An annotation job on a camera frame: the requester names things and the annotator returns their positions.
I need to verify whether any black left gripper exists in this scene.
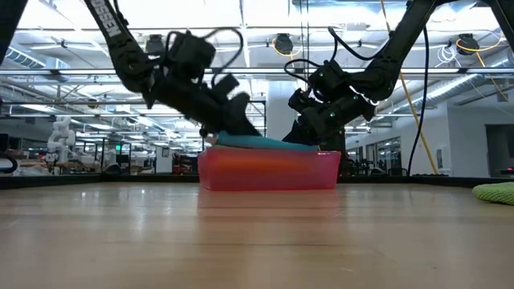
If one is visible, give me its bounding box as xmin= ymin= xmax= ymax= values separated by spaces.
xmin=160 ymin=78 xmax=262 ymax=136

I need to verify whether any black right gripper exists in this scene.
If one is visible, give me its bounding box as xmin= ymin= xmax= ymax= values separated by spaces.
xmin=282 ymin=110 xmax=328 ymax=146

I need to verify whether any blue microfiber towel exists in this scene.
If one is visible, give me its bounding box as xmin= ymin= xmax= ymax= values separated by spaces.
xmin=208 ymin=131 xmax=320 ymax=153

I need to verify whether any bright green microfiber towel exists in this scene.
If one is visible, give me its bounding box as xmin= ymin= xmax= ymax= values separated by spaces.
xmin=472 ymin=182 xmax=514 ymax=206

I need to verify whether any red plastic tray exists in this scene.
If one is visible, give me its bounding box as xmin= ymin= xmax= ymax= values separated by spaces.
xmin=197 ymin=146 xmax=341 ymax=192

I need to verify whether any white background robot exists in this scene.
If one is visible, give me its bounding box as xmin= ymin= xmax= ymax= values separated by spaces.
xmin=47 ymin=116 xmax=77 ymax=162

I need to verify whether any dark background doorway panel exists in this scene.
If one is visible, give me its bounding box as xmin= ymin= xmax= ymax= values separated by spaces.
xmin=484 ymin=124 xmax=514 ymax=177

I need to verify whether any black background rig frame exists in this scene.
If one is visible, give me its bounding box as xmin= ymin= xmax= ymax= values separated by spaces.
xmin=248 ymin=100 xmax=267 ymax=136

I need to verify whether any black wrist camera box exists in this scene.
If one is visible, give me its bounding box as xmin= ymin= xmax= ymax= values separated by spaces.
xmin=167 ymin=31 xmax=218 ymax=79
xmin=288 ymin=88 xmax=321 ymax=116

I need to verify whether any yellow hanging cable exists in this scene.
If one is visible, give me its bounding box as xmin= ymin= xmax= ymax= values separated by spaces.
xmin=379 ymin=0 xmax=439 ymax=176

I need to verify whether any silver ventilation duct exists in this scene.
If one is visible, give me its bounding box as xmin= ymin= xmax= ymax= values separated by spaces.
xmin=395 ymin=51 xmax=514 ymax=118

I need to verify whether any grey ceiling air duct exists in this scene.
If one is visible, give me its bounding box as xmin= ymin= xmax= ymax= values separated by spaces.
xmin=0 ymin=41 xmax=72 ymax=72

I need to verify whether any black looped cable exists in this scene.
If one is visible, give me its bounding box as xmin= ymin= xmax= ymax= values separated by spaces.
xmin=0 ymin=154 xmax=19 ymax=175

